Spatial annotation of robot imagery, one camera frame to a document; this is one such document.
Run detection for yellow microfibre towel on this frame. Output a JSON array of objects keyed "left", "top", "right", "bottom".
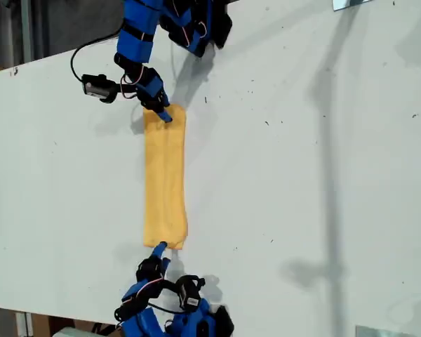
[{"left": 142, "top": 103, "right": 189, "bottom": 251}]

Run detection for black camera cable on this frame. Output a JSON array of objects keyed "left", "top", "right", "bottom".
[
  {"left": 149, "top": 303, "right": 184, "bottom": 314},
  {"left": 69, "top": 30, "right": 123, "bottom": 84}
]

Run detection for white box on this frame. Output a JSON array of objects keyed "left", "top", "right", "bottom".
[{"left": 51, "top": 326, "right": 102, "bottom": 337}]

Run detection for black silver camera box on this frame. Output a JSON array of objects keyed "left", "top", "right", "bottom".
[
  {"left": 81, "top": 73, "right": 109, "bottom": 99},
  {"left": 175, "top": 275, "right": 206, "bottom": 312}
]

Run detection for brown cardboard box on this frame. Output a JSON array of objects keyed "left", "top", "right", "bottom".
[{"left": 31, "top": 313, "right": 92, "bottom": 337}]

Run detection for white table leg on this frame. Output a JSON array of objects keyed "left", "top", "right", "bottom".
[{"left": 15, "top": 310, "right": 33, "bottom": 337}]

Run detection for red white servo wire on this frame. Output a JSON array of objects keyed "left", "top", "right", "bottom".
[
  {"left": 126, "top": 277, "right": 166, "bottom": 299},
  {"left": 119, "top": 65, "right": 145, "bottom": 100}
]

